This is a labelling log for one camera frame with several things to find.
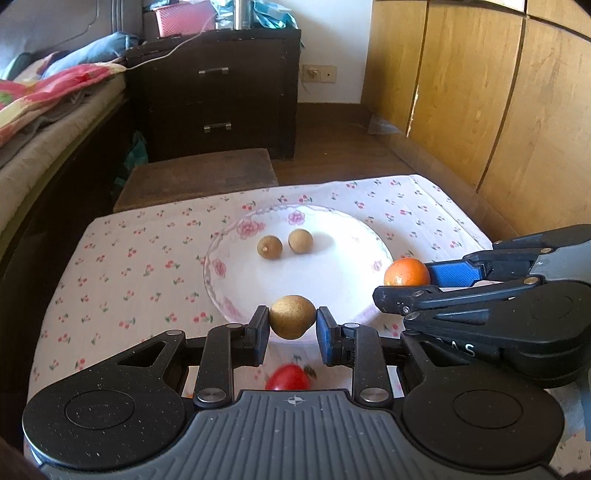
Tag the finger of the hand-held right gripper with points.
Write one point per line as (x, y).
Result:
(452, 273)
(461, 300)

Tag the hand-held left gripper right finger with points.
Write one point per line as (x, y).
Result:
(325, 339)

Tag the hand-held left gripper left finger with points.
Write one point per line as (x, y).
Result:
(262, 333)

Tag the brown longan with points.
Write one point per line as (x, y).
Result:
(300, 241)
(292, 317)
(269, 246)

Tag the small orange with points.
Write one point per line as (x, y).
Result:
(406, 272)

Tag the red cherry tomato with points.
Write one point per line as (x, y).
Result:
(287, 378)

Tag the white floral plate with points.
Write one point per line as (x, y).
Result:
(332, 277)

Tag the cherry print tablecloth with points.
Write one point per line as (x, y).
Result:
(138, 258)

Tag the clear plastic bag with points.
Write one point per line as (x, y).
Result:
(385, 125)

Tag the brown wooden stool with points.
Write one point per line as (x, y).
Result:
(194, 177)

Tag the wooden wardrobe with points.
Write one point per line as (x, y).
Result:
(461, 92)

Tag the green bag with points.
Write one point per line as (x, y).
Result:
(136, 154)

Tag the dark wooden nightstand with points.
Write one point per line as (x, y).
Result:
(258, 92)

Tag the bed with beige mattress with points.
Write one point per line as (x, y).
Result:
(46, 143)

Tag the teal bag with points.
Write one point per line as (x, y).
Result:
(272, 14)

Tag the metal thermos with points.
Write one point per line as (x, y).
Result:
(242, 14)

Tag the pink plastic basket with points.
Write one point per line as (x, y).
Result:
(184, 21)

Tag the blue pillow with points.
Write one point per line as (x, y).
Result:
(92, 50)

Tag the red floral blanket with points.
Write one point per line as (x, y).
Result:
(27, 101)

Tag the green pillow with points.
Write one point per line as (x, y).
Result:
(16, 64)

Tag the grey padded headboard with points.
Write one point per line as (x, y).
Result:
(69, 18)

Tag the wall socket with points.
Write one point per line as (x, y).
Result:
(318, 74)

